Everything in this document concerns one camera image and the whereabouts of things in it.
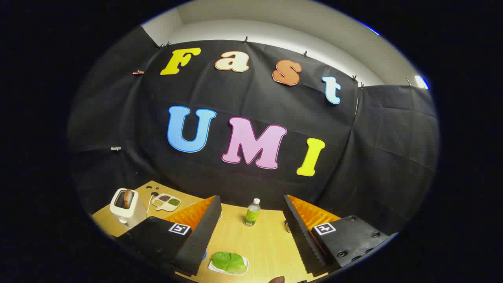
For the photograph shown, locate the white toaster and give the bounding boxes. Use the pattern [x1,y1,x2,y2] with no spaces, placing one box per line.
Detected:
[109,188,148,230]

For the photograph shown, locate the small white rectangular plate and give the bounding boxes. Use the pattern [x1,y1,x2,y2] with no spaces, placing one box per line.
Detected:
[208,254,249,276]

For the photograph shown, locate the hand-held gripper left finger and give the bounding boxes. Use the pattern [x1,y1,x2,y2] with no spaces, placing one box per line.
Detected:
[114,195,222,277]

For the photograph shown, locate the black backdrop cloth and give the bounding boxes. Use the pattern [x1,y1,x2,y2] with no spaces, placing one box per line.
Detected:
[68,26,440,236]

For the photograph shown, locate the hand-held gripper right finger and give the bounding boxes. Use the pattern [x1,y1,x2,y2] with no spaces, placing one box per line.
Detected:
[282,195,398,276]

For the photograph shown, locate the green lettuce leaf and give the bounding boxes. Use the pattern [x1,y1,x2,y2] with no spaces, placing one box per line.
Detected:
[211,252,247,274]

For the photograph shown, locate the white toaster cable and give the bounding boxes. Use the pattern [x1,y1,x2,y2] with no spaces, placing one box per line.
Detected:
[146,193,159,215]

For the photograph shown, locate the white divided dish with beans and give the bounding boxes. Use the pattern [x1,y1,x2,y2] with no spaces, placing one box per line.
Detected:
[151,193,182,212]

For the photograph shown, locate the green label plastic bottle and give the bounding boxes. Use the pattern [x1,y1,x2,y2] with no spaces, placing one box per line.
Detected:
[244,198,261,227]

